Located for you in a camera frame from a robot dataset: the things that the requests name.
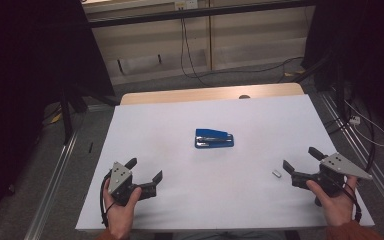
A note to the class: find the white power plug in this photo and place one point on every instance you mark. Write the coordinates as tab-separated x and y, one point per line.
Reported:
354	120

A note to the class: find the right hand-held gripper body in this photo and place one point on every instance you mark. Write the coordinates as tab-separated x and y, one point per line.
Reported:
341	165

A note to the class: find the blue stapler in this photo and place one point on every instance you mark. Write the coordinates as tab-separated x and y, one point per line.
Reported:
213	138

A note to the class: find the person's right hand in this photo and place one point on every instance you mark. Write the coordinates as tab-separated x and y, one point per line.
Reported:
338	208

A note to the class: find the person's left hand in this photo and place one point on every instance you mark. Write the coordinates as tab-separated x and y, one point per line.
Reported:
120	216

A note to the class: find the black metal bar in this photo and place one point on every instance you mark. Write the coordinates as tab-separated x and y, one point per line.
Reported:
180	15

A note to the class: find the beige wooden cabinet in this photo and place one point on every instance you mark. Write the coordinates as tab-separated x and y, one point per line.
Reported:
246	36

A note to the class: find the dark curtain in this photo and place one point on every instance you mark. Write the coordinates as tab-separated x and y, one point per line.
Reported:
20	66
363	40

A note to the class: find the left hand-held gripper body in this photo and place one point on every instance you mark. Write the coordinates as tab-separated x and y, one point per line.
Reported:
118	176

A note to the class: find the metal floor rail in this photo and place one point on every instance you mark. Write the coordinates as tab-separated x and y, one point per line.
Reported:
51	190
356	146

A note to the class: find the white wall socket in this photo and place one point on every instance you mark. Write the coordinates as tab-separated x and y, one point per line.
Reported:
186	4

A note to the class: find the wooden table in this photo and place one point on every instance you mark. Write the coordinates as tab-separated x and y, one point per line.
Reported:
180	95

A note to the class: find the black metal stand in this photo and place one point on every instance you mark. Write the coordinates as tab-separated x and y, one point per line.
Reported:
67	113

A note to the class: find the white table sheet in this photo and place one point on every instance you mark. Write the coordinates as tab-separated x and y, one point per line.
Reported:
196	186

